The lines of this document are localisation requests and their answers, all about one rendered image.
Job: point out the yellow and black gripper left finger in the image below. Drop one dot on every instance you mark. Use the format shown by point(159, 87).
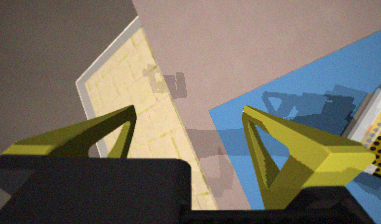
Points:
point(75, 140)

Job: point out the blue bench mat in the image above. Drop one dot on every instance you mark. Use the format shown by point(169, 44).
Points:
point(325, 95)

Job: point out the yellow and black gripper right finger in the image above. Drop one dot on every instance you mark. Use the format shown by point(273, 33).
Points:
point(317, 158)

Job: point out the grey box with lid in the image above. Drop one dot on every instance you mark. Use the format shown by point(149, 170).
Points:
point(367, 123)

